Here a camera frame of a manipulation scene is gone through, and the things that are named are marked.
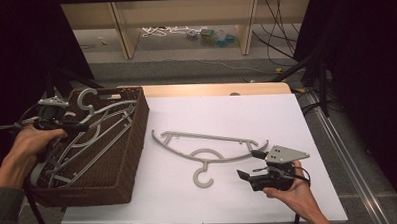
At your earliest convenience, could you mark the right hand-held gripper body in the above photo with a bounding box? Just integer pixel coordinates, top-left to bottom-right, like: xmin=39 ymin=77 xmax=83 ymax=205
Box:
xmin=248 ymin=144 xmax=312 ymax=193

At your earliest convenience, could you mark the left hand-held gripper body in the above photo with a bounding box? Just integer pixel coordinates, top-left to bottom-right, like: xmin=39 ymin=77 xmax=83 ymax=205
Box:
xmin=32 ymin=96 xmax=71 ymax=133

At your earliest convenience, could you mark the grey plastic clothes hanger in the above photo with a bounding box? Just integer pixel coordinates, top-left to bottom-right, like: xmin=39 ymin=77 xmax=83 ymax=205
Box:
xmin=35 ymin=103 xmax=138 ymax=191
xmin=28 ymin=120 xmax=137 ymax=191
xmin=150 ymin=125 xmax=271 ymax=191
xmin=52 ymin=86 xmax=141 ymax=158

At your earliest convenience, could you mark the brown wicker basket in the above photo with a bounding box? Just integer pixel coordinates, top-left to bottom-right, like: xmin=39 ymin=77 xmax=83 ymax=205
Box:
xmin=20 ymin=86 xmax=154 ymax=209

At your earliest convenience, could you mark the person's left hand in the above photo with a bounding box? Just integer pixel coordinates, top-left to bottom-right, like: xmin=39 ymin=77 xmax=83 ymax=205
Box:
xmin=0 ymin=125 xmax=70 ymax=173

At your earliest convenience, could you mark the person's right hand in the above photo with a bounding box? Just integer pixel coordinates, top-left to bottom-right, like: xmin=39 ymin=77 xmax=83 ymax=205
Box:
xmin=261 ymin=159 xmax=322 ymax=222

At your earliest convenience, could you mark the black tripod stand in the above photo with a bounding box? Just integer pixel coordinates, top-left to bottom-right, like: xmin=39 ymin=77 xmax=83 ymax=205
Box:
xmin=44 ymin=64 xmax=105 ymax=101
xmin=268 ymin=50 xmax=332 ymax=119

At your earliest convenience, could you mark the white table board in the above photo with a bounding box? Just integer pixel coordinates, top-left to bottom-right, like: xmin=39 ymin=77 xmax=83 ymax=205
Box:
xmin=56 ymin=90 xmax=348 ymax=224

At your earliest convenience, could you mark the dark curtain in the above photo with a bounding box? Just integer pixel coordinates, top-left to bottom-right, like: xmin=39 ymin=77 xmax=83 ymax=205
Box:
xmin=0 ymin=0 xmax=99 ymax=187
xmin=292 ymin=0 xmax=397 ymax=221

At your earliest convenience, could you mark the wooden table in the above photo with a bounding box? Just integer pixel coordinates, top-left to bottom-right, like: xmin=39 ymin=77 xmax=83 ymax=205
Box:
xmin=117 ymin=80 xmax=293 ymax=101

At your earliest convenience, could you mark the beige wooden shelf unit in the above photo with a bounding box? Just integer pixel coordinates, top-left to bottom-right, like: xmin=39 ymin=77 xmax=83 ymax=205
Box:
xmin=62 ymin=0 xmax=314 ymax=63

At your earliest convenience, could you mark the blue plastic toy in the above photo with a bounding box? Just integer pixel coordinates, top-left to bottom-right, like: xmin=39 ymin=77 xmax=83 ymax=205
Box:
xmin=216 ymin=31 xmax=238 ymax=48

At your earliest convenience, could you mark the green plastic toy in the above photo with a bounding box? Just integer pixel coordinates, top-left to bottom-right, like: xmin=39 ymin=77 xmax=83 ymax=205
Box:
xmin=199 ymin=27 xmax=217 ymax=47

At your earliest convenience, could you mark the grey cable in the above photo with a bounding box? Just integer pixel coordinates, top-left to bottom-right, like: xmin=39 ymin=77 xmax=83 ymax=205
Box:
xmin=0 ymin=121 xmax=38 ymax=134

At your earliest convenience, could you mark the metal floor rail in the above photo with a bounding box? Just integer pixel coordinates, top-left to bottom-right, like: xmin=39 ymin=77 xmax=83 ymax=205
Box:
xmin=305 ymin=88 xmax=394 ymax=224

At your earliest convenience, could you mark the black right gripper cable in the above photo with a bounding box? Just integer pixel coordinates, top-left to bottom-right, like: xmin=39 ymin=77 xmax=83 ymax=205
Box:
xmin=252 ymin=164 xmax=313 ymax=224

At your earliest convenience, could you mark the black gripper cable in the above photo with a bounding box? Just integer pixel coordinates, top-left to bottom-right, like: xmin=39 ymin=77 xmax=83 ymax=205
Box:
xmin=23 ymin=178 xmax=54 ymax=224
xmin=252 ymin=164 xmax=313 ymax=224

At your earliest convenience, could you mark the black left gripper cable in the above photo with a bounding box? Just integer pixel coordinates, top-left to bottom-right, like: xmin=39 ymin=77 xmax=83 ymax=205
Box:
xmin=23 ymin=178 xmax=54 ymax=224

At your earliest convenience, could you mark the black floor cable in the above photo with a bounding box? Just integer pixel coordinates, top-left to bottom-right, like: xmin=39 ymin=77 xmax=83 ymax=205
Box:
xmin=252 ymin=28 xmax=297 ymax=62

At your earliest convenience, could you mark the tangled white cable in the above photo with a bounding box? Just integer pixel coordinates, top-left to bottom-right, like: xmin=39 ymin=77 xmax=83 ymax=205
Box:
xmin=140 ymin=24 xmax=192 ymax=39

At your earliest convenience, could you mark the black hanging cable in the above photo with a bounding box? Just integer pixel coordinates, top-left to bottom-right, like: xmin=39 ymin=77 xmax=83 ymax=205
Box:
xmin=264 ymin=0 xmax=301 ymax=62

